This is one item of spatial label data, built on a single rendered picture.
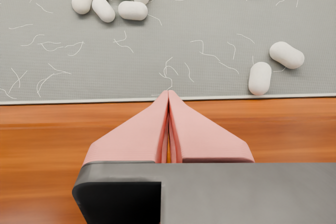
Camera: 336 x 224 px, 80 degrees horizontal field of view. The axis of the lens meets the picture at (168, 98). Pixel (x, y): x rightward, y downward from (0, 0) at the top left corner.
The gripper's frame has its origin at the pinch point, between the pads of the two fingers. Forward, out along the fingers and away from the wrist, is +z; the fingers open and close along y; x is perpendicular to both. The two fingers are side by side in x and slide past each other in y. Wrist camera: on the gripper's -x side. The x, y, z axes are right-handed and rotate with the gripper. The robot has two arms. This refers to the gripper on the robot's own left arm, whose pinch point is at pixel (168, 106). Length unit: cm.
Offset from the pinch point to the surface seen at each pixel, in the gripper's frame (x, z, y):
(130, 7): -3.0, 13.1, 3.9
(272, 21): -1.3, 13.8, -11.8
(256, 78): 2.2, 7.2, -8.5
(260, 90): 3.0, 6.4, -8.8
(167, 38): 0.0, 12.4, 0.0
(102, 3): -3.3, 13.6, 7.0
